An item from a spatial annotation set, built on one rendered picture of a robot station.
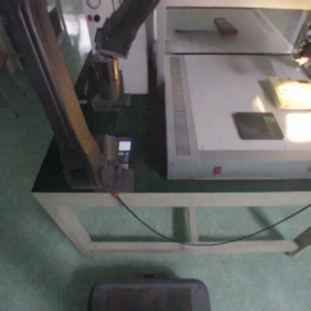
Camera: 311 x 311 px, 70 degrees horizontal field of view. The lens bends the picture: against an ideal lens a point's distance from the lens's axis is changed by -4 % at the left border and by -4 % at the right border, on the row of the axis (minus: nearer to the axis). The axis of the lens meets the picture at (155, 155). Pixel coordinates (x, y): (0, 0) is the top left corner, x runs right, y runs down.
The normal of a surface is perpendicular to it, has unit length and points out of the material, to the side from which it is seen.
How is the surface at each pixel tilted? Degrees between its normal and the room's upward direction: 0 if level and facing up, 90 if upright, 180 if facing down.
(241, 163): 90
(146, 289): 0
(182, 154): 0
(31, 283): 0
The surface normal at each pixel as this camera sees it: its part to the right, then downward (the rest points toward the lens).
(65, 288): -0.01, -0.65
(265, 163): 0.00, 0.76
